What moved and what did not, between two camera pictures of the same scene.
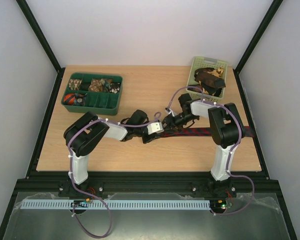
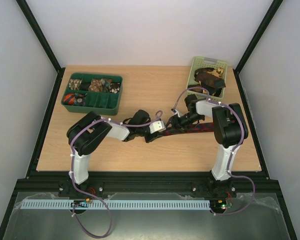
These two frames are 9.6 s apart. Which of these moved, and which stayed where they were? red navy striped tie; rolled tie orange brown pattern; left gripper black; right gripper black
Moved: red navy striped tie
Stayed: left gripper black; rolled tie orange brown pattern; right gripper black
